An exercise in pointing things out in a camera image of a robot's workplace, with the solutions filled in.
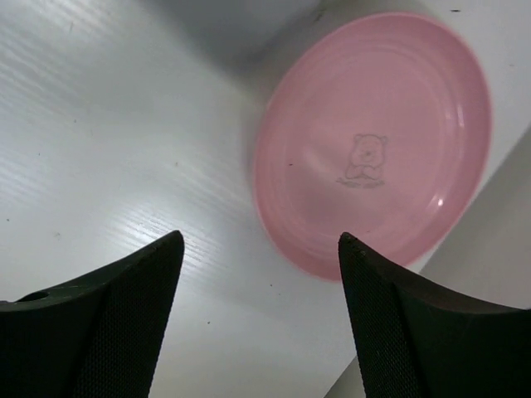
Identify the pink bear plate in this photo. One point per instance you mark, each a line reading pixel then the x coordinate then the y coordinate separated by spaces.
pixel 381 129

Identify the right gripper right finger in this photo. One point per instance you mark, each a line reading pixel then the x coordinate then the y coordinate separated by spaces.
pixel 416 338

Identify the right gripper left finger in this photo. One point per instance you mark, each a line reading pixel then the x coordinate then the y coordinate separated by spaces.
pixel 98 335

